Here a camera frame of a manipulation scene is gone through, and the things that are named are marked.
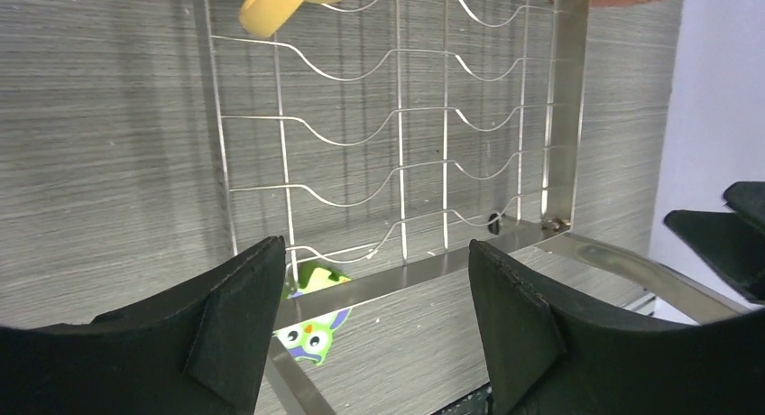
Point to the metal dish rack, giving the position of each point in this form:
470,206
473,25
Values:
379,137

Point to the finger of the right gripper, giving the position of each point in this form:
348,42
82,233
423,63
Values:
730,243

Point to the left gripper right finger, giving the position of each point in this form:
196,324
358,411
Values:
551,349

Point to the green owl toy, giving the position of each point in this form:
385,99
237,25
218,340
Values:
311,340

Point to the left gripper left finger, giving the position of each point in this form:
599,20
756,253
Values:
199,347

